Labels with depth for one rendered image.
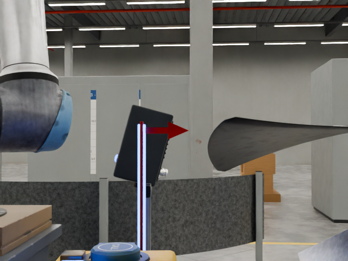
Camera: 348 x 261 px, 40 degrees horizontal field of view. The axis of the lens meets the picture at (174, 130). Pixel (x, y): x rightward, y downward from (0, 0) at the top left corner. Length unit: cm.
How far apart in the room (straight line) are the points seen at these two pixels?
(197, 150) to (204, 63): 91
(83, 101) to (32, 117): 614
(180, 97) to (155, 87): 38
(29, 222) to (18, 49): 31
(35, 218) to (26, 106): 20
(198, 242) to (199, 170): 244
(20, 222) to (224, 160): 34
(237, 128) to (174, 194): 197
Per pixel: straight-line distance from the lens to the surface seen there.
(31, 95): 87
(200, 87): 504
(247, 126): 57
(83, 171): 699
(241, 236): 285
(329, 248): 70
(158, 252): 42
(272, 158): 886
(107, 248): 40
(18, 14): 94
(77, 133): 699
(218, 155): 70
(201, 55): 508
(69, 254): 40
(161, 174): 125
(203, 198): 263
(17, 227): 80
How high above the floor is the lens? 117
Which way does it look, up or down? 1 degrees up
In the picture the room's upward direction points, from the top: straight up
